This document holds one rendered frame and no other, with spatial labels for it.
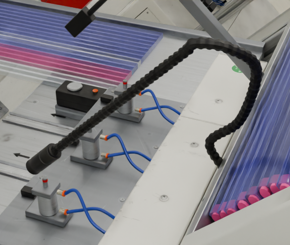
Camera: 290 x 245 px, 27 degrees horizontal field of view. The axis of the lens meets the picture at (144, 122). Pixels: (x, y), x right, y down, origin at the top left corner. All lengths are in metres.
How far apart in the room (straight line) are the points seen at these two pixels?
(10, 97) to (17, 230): 1.65
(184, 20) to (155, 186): 1.48
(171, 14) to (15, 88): 0.67
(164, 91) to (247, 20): 1.50
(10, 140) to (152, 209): 0.33
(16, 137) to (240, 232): 0.56
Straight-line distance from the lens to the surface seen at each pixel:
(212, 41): 0.49
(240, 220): 0.46
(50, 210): 0.70
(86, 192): 0.75
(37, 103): 1.02
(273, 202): 0.44
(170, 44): 1.18
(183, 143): 0.79
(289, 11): 1.99
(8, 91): 2.35
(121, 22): 1.24
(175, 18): 2.13
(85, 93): 0.95
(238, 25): 2.42
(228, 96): 0.88
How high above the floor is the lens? 1.73
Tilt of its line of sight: 39 degrees down
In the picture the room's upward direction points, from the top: 55 degrees clockwise
